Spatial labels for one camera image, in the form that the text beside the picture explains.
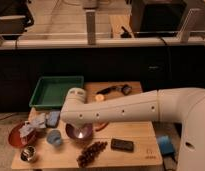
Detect crumpled white blue cloth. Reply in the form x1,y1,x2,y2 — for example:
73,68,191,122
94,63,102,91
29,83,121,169
19,113,46,138

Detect blue tape roll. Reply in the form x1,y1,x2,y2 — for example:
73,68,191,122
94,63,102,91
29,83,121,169
157,136,175,155

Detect red chili pepper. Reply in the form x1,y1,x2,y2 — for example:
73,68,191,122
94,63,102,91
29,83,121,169
95,122,109,132

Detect bunch of dark grapes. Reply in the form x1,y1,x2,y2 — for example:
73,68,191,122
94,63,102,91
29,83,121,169
77,141,107,168

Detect small yellow fruit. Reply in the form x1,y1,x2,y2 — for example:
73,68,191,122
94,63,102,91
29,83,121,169
95,94,105,102

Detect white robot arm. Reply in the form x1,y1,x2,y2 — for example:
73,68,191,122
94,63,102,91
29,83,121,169
61,87,205,171

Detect blue sponge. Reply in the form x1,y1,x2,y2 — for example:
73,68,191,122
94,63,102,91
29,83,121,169
46,111,60,128

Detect wooden table board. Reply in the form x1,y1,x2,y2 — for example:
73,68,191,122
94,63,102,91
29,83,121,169
10,81,164,171

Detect green plastic tray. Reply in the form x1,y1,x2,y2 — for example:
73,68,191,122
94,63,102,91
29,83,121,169
29,76,84,110

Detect small steel bowl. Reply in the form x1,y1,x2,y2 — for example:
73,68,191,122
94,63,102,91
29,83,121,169
20,146,37,163

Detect light blue cup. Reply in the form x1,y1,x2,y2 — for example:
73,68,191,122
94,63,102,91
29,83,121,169
46,130,62,146

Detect red plate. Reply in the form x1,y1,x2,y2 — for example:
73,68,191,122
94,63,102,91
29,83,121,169
8,122,37,148

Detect grey metal post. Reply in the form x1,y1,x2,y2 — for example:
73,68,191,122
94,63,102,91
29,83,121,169
86,10,96,45

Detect black handled tool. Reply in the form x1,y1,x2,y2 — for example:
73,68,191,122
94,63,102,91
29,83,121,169
98,84,132,95

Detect black phone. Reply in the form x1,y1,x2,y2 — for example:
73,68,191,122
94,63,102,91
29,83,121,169
111,139,134,152

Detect purple bowl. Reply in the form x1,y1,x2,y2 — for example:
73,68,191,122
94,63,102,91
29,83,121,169
65,124,93,140

